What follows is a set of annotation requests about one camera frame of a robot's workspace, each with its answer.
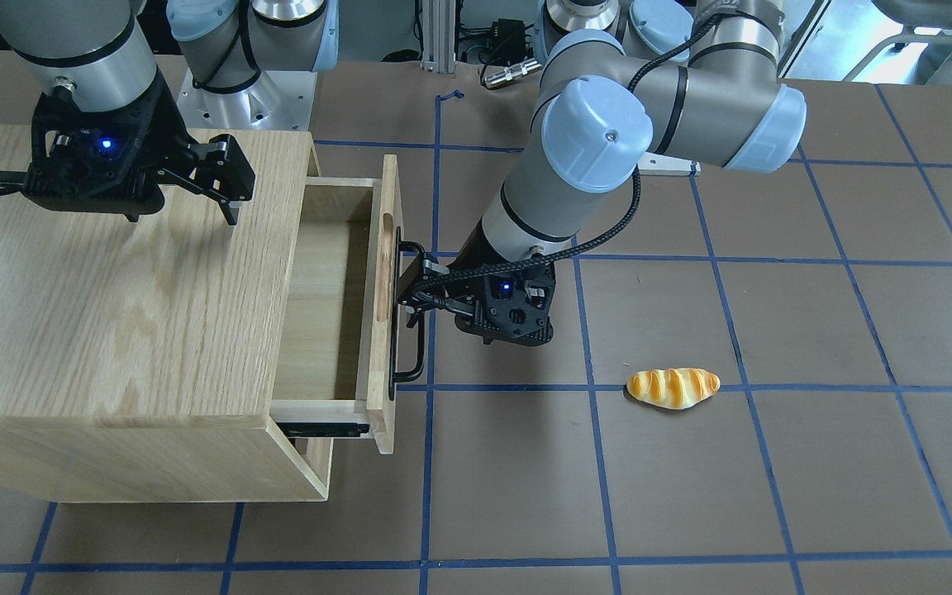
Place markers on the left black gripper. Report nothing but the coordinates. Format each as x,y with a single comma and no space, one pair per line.
461,281

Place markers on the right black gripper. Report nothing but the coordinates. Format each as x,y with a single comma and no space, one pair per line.
164,126

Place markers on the black drawer handle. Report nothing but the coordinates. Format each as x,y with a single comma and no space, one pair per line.
405,251

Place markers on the wooden drawer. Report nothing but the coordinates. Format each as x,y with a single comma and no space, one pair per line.
333,363

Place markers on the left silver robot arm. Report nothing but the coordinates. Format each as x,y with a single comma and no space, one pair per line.
715,99

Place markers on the wooden drawer cabinet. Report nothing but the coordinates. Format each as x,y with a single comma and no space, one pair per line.
137,360

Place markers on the toy bread roll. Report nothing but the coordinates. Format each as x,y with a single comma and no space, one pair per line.
673,389

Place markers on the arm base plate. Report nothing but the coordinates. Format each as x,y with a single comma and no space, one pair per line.
661,166
278,101

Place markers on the black drawer slide rail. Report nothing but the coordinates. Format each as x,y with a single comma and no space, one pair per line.
324,429

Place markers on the aluminium frame post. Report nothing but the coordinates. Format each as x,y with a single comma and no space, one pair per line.
439,28

